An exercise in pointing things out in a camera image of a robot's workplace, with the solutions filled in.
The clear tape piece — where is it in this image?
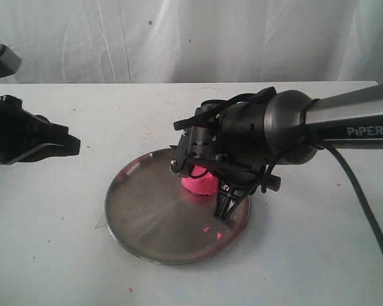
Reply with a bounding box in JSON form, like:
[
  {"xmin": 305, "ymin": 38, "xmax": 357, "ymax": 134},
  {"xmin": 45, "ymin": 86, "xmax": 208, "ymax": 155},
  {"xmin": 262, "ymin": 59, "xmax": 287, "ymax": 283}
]
[{"xmin": 94, "ymin": 214, "xmax": 107, "ymax": 229}]

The pink putty lump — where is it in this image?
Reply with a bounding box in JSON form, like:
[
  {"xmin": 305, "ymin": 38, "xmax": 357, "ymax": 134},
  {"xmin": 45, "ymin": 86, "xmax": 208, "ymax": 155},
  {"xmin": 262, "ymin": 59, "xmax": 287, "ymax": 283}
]
[{"xmin": 181, "ymin": 165, "xmax": 218, "ymax": 196}]

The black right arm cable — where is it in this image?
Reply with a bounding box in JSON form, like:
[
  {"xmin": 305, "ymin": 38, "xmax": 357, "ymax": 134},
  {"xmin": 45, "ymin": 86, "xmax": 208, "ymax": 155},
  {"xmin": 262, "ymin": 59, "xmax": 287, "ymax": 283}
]
[{"xmin": 325, "ymin": 145, "xmax": 383, "ymax": 275}]

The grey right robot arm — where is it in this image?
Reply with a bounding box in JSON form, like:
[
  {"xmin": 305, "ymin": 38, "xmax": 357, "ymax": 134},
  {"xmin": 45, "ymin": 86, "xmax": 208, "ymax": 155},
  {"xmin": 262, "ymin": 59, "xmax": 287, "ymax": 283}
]
[{"xmin": 170, "ymin": 84, "xmax": 383, "ymax": 219}]

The white backdrop curtain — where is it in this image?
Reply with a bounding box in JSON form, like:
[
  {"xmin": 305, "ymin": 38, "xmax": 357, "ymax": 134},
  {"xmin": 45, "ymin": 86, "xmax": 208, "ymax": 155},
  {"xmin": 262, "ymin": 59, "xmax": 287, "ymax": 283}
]
[{"xmin": 0, "ymin": 1, "xmax": 383, "ymax": 84}]

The round stainless steel plate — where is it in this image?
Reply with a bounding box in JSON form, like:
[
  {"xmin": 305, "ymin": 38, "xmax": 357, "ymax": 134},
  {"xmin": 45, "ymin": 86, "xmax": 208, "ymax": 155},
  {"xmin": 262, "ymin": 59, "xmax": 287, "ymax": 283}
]
[{"xmin": 105, "ymin": 149, "xmax": 251, "ymax": 265}]

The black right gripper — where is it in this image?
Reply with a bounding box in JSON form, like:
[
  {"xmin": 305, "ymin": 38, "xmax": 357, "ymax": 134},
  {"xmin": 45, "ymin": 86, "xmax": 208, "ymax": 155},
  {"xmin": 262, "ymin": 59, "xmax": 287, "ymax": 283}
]
[{"xmin": 170, "ymin": 98, "xmax": 274, "ymax": 221}]

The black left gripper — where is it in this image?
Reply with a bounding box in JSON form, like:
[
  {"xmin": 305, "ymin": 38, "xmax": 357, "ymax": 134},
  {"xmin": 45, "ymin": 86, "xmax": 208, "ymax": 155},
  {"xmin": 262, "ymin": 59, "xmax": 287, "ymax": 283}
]
[{"xmin": 0, "ymin": 95, "xmax": 81, "ymax": 164}]

